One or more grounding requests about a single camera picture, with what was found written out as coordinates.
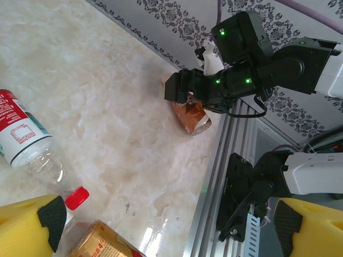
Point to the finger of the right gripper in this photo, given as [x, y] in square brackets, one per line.
[194, 80]
[175, 88]

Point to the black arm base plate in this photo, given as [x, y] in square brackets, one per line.
[235, 187]

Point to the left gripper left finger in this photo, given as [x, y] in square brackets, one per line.
[24, 230]

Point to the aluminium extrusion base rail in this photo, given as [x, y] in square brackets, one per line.
[211, 187]

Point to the grey metal panel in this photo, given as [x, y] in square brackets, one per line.
[273, 134]

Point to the red-capped bottle red-white label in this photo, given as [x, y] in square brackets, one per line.
[24, 128]

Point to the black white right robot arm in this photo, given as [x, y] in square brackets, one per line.
[311, 174]

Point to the white-capped amber tea bottle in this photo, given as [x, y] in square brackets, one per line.
[101, 241]

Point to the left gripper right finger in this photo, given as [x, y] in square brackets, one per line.
[316, 230]

